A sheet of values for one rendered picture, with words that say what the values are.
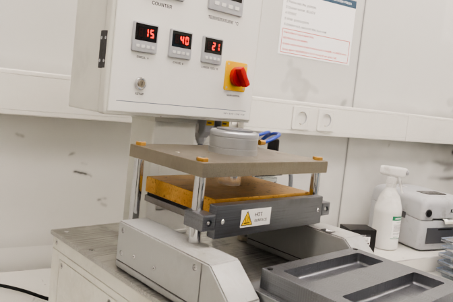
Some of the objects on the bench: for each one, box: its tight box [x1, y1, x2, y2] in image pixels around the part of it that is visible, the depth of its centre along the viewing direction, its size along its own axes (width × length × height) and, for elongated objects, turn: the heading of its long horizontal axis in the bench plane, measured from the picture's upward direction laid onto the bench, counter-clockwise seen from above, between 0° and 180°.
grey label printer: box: [368, 184, 453, 250], centre depth 162 cm, size 25×20×17 cm
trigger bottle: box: [372, 165, 410, 251], centre depth 150 cm, size 9×8×25 cm
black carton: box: [340, 224, 377, 253], centre depth 144 cm, size 6×9×7 cm
